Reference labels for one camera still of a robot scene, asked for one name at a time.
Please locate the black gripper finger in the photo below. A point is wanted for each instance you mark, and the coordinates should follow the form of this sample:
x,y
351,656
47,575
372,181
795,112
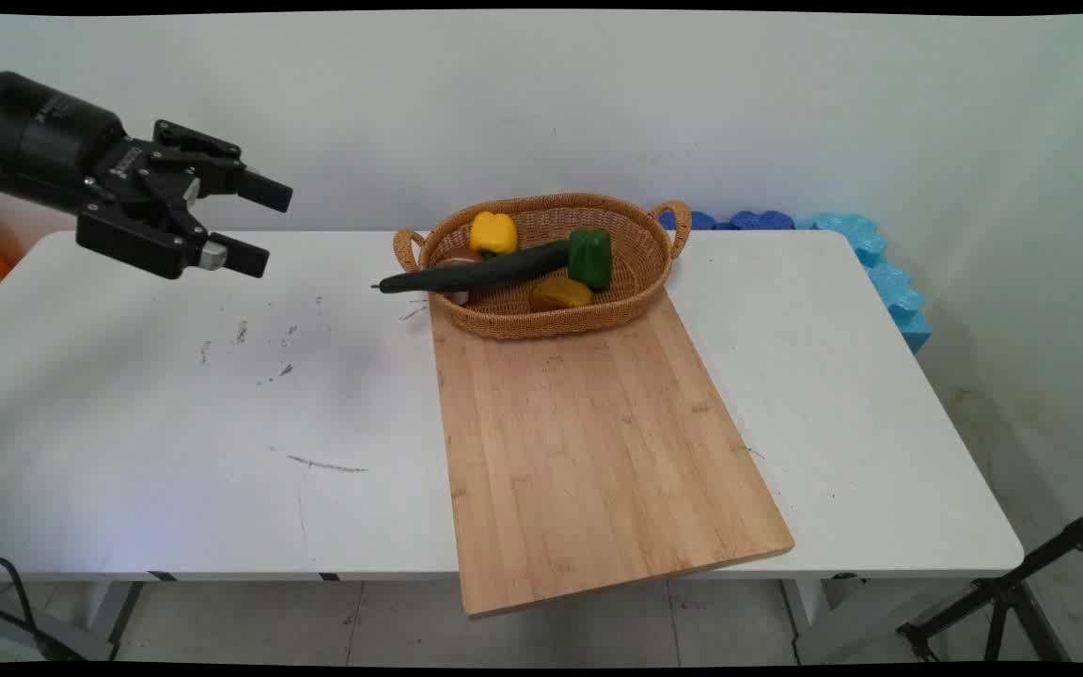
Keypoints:
x,y
137,243
264,193

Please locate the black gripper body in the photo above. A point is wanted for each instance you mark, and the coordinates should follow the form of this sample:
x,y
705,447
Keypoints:
x,y
43,141

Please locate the long dark green cucumber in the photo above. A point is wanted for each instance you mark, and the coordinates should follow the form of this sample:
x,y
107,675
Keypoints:
x,y
485,271

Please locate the yellow bell pepper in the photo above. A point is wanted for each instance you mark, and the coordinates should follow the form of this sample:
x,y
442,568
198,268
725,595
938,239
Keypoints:
x,y
493,232

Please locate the yellow-brown potato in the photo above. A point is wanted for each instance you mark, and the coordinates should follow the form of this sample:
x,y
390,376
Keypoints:
x,y
560,294

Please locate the green bell pepper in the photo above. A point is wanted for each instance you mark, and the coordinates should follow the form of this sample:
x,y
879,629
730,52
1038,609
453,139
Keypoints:
x,y
591,259

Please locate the white table leg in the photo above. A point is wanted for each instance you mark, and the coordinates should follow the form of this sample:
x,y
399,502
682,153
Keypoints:
x,y
109,616
833,621

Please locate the wooden cutting board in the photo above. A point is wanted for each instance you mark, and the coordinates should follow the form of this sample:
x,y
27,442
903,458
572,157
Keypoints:
x,y
588,451

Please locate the dark blue foam mat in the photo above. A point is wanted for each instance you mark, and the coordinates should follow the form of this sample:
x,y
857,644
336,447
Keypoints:
x,y
762,220

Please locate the light blue foam mat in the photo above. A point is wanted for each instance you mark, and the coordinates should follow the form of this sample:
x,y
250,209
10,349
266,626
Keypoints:
x,y
889,282

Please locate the black tripod stand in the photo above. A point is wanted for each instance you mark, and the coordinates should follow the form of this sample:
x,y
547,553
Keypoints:
x,y
1002,592

